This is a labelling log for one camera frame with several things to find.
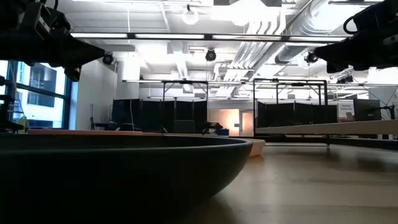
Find black monitor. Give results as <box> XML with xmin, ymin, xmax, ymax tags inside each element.
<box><xmin>353</xmin><ymin>98</ymin><xmax>382</xmax><ymax>122</ymax></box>

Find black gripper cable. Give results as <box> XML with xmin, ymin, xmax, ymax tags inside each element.
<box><xmin>342</xmin><ymin>15</ymin><xmax>359</xmax><ymax>35</ymax></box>

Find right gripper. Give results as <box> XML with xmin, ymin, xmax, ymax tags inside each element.
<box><xmin>313</xmin><ymin>27</ymin><xmax>398</xmax><ymax>74</ymax></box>

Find large window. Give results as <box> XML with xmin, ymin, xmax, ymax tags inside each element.
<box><xmin>0</xmin><ymin>60</ymin><xmax>73</xmax><ymax>130</ymax></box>

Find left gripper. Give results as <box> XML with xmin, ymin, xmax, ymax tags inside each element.
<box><xmin>0</xmin><ymin>29</ymin><xmax>106</xmax><ymax>82</ymax></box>

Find cream plate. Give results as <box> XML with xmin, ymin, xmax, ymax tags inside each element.
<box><xmin>248</xmin><ymin>138</ymin><xmax>266</xmax><ymax>158</ymax></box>

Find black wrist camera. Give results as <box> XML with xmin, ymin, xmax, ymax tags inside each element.
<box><xmin>353</xmin><ymin>0</ymin><xmax>398</xmax><ymax>34</ymax></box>
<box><xmin>18</xmin><ymin>1</ymin><xmax>72</xmax><ymax>35</ymax></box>

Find silver ventilation duct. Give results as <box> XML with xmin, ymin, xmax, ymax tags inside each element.
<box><xmin>274</xmin><ymin>0</ymin><xmax>346</xmax><ymax>65</ymax></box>

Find overhead bar with light strips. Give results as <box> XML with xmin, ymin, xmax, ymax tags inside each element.
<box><xmin>70</xmin><ymin>32</ymin><xmax>354</xmax><ymax>44</ymax></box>

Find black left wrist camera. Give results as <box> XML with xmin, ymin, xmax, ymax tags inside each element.
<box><xmin>18</xmin><ymin>1</ymin><xmax>72</xmax><ymax>35</ymax></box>

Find black metal rig frame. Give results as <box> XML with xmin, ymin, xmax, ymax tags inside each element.
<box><xmin>160</xmin><ymin>80</ymin><xmax>210</xmax><ymax>134</ymax></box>

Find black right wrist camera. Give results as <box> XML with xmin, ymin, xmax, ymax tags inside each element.
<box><xmin>353</xmin><ymin>0</ymin><xmax>398</xmax><ymax>34</ymax></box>

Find black partition screen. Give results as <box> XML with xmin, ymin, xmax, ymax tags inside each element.
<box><xmin>257</xmin><ymin>101</ymin><xmax>339</xmax><ymax>129</ymax></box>
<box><xmin>111</xmin><ymin>98</ymin><xmax>208</xmax><ymax>133</ymax></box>

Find dark equipment stand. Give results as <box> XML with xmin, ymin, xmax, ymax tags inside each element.
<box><xmin>0</xmin><ymin>74</ymin><xmax>26</xmax><ymax>134</ymax></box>

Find round white pendant lamp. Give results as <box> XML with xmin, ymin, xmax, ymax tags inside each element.
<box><xmin>181</xmin><ymin>4</ymin><xmax>200</xmax><ymax>26</ymax></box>

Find pink plate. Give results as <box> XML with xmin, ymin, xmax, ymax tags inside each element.
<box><xmin>27</xmin><ymin>129</ymin><xmax>164</xmax><ymax>137</ymax></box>

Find large dark bowl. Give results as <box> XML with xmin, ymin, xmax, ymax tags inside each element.
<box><xmin>0</xmin><ymin>133</ymin><xmax>254</xmax><ymax>224</ymax></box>

